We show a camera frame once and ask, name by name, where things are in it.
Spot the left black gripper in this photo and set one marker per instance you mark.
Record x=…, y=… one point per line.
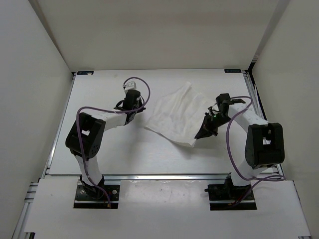
x=140, y=102

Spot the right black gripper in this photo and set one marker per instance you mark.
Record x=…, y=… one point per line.
x=206, y=130

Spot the white skirt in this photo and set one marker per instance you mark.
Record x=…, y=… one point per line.
x=178, y=116

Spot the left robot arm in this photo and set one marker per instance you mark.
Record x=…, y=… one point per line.
x=85, y=137

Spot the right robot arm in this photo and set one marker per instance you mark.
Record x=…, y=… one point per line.
x=264, y=146

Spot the left blue table label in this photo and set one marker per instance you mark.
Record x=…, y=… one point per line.
x=85, y=73

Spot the blue table label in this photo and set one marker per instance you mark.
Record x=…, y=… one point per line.
x=85, y=73
x=232, y=71

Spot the right blue table label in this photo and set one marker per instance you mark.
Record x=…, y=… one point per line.
x=232, y=71

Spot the front white cover board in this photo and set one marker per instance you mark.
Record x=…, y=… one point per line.
x=165, y=210

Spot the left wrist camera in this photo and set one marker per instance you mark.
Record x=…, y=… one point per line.
x=129, y=86

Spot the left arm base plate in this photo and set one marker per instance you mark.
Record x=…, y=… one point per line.
x=89, y=197

